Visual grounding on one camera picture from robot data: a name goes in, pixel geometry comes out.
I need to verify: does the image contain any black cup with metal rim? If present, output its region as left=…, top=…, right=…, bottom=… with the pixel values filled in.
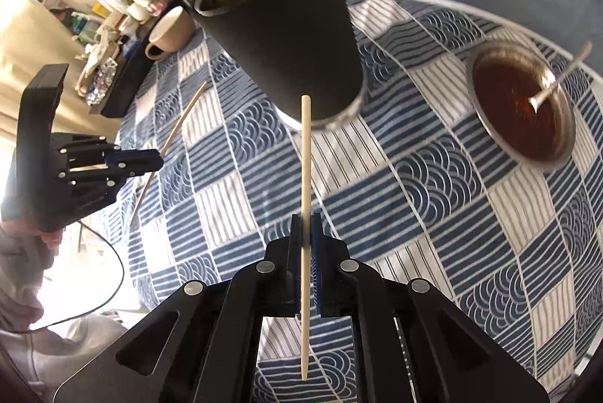
left=190, top=0, right=366, bottom=131

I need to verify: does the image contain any silver foil packet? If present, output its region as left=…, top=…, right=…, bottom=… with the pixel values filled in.
left=86, top=58, right=118, bottom=105

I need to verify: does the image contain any black cable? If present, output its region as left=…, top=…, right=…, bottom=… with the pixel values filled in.
left=29, top=218, right=127, bottom=330

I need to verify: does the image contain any blue white patterned tablecloth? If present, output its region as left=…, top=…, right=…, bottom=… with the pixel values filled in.
left=110, top=0, right=603, bottom=403

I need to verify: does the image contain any person's left forearm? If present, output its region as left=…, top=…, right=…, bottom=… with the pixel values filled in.
left=0, top=228, right=54, bottom=334

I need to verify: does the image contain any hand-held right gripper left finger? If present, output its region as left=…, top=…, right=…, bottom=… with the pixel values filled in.
left=52, top=215, right=302, bottom=403

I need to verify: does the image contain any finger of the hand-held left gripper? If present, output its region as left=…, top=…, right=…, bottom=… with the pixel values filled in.
left=51, top=132, right=165, bottom=171
left=59, top=162, right=164, bottom=202

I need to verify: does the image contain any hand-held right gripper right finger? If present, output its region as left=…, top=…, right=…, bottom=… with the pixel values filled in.
left=310, top=213, right=550, bottom=403

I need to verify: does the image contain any cluttered black side table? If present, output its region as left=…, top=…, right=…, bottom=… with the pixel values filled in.
left=40, top=0, right=182, bottom=55

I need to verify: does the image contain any metal spoon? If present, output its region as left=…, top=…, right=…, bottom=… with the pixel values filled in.
left=528, top=42, right=594, bottom=110

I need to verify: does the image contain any person's left hand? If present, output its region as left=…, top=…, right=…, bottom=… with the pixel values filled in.
left=28, top=225, right=65, bottom=250

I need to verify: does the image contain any beige mug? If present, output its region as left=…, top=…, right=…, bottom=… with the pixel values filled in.
left=144, top=6, right=197, bottom=60

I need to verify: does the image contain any dark brown sauce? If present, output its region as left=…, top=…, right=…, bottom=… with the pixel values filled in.
left=472, top=60, right=559, bottom=161

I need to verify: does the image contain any wooden chopstick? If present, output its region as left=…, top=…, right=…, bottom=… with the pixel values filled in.
left=129, top=82, right=208, bottom=225
left=298, top=95, right=313, bottom=382

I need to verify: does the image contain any metal bowl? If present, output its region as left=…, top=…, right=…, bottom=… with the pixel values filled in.
left=465, top=39, right=577, bottom=171

